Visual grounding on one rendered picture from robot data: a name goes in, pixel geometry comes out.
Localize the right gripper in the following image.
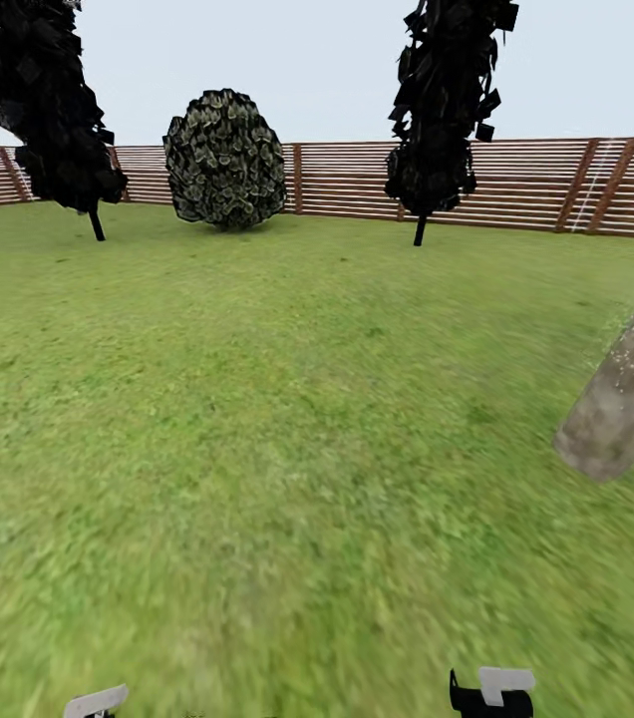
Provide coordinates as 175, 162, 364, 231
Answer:
450, 683, 531, 718

